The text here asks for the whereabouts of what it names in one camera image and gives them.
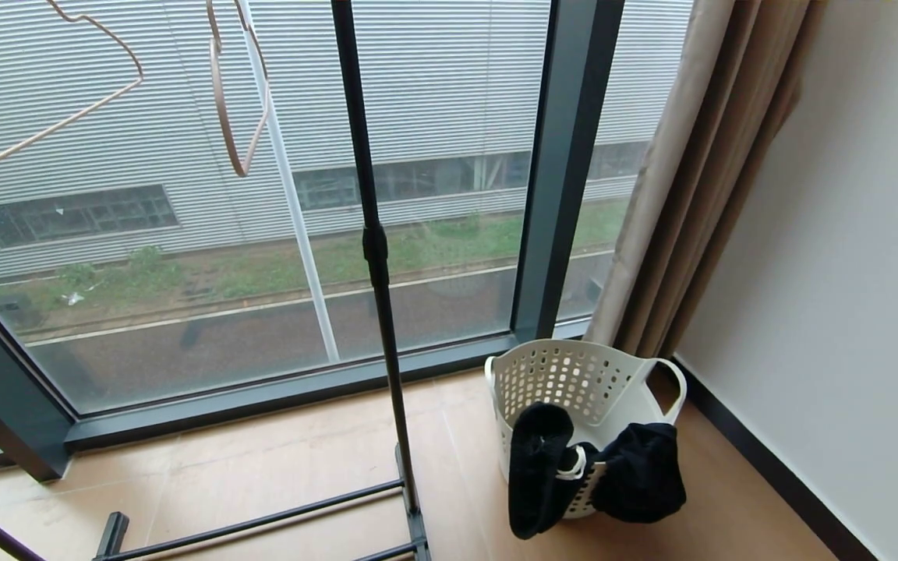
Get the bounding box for black garment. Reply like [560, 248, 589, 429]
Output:
[591, 422, 688, 524]

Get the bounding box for black shorts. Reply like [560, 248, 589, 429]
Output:
[507, 402, 598, 541]

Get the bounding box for window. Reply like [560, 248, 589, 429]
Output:
[0, 0, 695, 482]

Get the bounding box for beige curtain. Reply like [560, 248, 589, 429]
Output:
[583, 0, 828, 361]

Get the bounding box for pink clothes hanger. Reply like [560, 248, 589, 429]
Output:
[206, 0, 270, 178]
[0, 0, 144, 186]

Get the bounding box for white laundry basket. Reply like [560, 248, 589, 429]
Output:
[484, 338, 688, 520]

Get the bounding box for black clothes rack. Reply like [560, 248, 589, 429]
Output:
[0, 0, 432, 561]

